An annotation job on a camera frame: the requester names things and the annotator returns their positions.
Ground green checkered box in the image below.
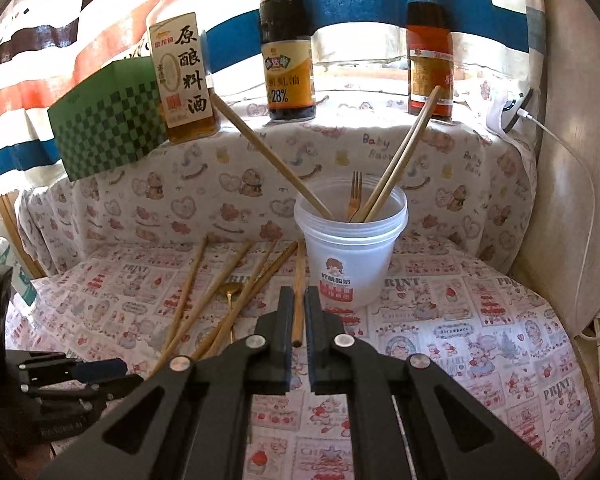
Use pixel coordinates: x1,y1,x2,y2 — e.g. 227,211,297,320
47,58,166,181

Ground white charging cable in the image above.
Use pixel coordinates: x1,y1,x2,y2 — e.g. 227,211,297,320
514,106,598,331

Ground dark soy sauce bottle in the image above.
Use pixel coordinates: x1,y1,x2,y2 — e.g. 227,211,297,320
259,0,316,122

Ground translucent plastic cup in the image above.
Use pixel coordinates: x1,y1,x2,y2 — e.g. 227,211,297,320
294,177,408,311

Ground cooking wine bottle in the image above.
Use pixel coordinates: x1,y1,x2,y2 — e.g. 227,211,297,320
146,0,220,144

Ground gold spoon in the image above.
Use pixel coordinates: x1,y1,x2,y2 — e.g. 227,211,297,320
216,282,245,344

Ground white charger device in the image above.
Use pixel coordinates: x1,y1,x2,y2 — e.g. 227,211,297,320
486,88,533,133

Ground red label sauce bottle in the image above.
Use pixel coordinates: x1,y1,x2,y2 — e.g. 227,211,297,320
406,0,454,122

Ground gold fork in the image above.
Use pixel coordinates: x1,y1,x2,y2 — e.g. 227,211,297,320
347,171,363,222

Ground striped curtain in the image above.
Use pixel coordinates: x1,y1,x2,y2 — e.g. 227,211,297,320
0,0,546,177

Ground wooden chopstick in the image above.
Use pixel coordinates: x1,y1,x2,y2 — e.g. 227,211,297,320
291,240,306,348
190,242,299,361
362,86,444,224
211,94,334,220
148,242,253,378
352,84,440,224
162,235,209,353

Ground green white package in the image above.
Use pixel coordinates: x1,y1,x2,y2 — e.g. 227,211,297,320
0,219,36,307

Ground printed cartoon tablecloth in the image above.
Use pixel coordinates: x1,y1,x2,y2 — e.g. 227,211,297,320
6,122,597,479

